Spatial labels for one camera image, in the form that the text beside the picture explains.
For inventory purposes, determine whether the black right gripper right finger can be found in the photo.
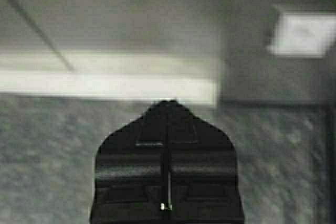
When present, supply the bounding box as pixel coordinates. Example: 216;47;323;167
166;100;245;223

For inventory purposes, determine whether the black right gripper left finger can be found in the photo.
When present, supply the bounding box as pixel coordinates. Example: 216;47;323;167
89;101;168;223

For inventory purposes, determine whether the steel elevator handrail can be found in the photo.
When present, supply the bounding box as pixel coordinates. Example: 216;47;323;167
1;53;223;106

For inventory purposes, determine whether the white notice card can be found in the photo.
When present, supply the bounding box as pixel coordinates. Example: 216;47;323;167
266;12;335;59

